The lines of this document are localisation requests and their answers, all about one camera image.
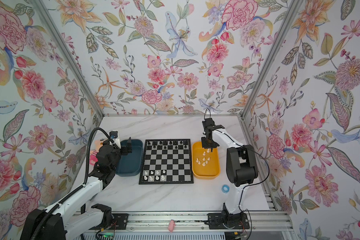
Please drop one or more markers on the teal plastic bin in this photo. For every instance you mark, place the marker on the teal plastic bin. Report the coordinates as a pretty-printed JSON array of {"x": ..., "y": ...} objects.
[{"x": 130, "y": 165}]

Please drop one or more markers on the aluminium frame post left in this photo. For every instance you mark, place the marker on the aluminium frame post left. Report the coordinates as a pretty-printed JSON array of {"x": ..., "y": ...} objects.
[{"x": 51, "y": 27}]

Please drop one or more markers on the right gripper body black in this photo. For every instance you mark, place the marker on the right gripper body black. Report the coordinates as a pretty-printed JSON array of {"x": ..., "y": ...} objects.
[{"x": 207, "y": 144}]

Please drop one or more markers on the pink toy left side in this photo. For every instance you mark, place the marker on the pink toy left side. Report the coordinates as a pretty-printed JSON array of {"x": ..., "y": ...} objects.
[{"x": 93, "y": 152}]

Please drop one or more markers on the aluminium frame post right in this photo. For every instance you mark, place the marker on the aluminium frame post right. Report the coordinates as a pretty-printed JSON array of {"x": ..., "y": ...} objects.
[{"x": 291, "y": 12}]

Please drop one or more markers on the aluminium frame post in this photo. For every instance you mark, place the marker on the aluminium frame post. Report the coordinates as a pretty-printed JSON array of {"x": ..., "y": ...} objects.
[
  {"x": 291, "y": 12},
  {"x": 51, "y": 27}
]

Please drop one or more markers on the black white chess board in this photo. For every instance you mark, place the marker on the black white chess board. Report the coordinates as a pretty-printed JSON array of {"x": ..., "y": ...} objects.
[{"x": 172, "y": 157}]

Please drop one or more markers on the yellow plastic bin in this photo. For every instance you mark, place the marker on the yellow plastic bin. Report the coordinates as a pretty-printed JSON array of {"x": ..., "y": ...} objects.
[{"x": 205, "y": 163}]

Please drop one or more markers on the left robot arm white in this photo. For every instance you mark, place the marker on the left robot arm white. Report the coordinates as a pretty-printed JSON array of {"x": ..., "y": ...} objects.
[{"x": 58, "y": 221}]

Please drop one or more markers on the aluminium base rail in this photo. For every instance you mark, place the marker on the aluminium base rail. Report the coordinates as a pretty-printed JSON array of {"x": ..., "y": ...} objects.
[{"x": 191, "y": 221}]

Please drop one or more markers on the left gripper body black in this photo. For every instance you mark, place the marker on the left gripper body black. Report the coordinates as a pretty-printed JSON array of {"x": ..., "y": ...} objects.
[{"x": 123, "y": 150}]

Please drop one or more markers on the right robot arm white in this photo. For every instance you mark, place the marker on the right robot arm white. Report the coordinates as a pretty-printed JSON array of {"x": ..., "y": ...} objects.
[{"x": 241, "y": 168}]

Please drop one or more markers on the pink small toy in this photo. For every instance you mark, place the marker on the pink small toy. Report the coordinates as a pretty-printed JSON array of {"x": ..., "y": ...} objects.
[{"x": 171, "y": 226}]

